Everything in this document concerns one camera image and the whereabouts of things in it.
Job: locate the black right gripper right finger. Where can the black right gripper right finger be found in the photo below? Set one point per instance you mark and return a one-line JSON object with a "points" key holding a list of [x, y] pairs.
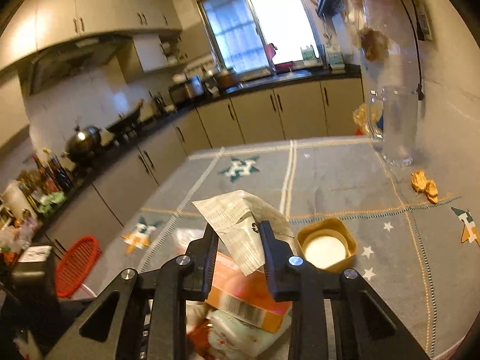
{"points": [[365, 327]]}

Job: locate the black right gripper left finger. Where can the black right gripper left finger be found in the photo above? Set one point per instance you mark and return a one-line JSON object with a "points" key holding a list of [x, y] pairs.
{"points": [[143, 315]]}

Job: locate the green tissue pack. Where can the green tissue pack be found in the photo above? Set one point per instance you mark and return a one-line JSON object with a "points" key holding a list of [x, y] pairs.
{"points": [[246, 338]]}

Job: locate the orange medicine box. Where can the orange medicine box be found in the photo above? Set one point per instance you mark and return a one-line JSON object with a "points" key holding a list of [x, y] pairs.
{"points": [[246, 298]]}

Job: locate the white paper packet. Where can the white paper packet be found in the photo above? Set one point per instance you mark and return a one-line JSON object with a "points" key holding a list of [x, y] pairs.
{"points": [[236, 218]]}

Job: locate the beige lower kitchen cabinets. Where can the beige lower kitchen cabinets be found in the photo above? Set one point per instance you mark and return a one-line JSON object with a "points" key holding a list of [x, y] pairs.
{"points": [[117, 181]]}

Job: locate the beige kitchen cabinets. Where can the beige kitchen cabinets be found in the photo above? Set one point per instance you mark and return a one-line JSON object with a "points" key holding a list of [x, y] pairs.
{"points": [[40, 24], [117, 181]]}

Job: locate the beige upper kitchen cabinets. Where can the beige upper kitchen cabinets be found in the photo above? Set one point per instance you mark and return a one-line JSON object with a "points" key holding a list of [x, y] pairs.
{"points": [[40, 24]]}

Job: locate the kitchen window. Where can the kitchen window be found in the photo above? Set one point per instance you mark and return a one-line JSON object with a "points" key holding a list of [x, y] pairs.
{"points": [[253, 36]]}

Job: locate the red mesh waste basket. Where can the red mesh waste basket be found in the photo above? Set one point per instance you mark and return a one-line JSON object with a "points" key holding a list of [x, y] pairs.
{"points": [[75, 265]]}

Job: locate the yellow square lid container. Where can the yellow square lid container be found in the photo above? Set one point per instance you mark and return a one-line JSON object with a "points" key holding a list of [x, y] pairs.
{"points": [[327, 245]]}

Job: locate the green cloth on counter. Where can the green cloth on counter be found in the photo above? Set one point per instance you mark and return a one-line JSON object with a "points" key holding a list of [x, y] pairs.
{"points": [[49, 203]]}

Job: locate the grey patterned tablecloth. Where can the grey patterned tablecloth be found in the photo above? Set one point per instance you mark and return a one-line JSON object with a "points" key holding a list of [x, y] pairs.
{"points": [[420, 257]]}

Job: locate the dark soy sauce bottle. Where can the dark soy sauce bottle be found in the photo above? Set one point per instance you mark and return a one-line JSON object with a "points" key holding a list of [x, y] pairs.
{"points": [[61, 176]]}

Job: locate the crumpled orange peel scrap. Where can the crumpled orange peel scrap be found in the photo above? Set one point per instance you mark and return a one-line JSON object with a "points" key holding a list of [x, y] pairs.
{"points": [[421, 184]]}

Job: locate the steel lidded wok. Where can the steel lidded wok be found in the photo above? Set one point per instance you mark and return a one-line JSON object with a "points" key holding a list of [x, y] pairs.
{"points": [[83, 144]]}

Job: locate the black frying pan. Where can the black frying pan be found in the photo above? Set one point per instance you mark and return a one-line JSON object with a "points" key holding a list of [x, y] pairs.
{"points": [[126, 122]]}

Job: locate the clear glass beer mug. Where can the clear glass beer mug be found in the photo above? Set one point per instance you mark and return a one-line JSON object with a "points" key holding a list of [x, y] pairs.
{"points": [[391, 117]]}

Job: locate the silver rice cooker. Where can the silver rice cooker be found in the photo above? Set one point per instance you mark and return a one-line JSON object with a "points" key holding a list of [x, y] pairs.
{"points": [[188, 90]]}

